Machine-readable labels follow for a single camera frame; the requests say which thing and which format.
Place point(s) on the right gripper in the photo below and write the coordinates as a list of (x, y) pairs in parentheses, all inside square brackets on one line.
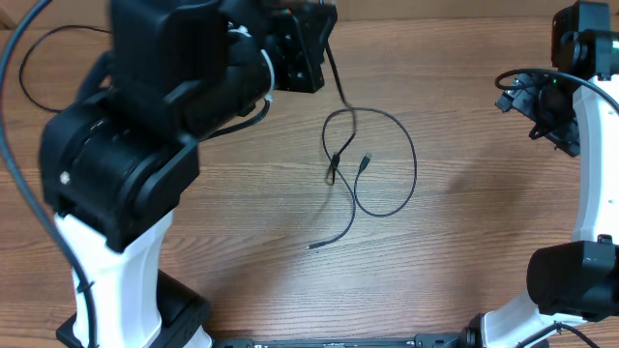
[(523, 101)]

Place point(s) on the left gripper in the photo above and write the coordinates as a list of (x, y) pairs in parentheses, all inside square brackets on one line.
[(301, 46)]

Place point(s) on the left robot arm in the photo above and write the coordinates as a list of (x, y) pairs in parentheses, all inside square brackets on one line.
[(115, 163)]

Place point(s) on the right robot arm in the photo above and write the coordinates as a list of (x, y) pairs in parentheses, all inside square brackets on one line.
[(574, 104)]

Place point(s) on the cardboard backdrop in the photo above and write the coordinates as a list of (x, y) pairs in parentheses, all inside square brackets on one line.
[(94, 12)]

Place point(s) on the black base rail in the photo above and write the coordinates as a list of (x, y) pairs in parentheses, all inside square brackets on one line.
[(333, 343)]

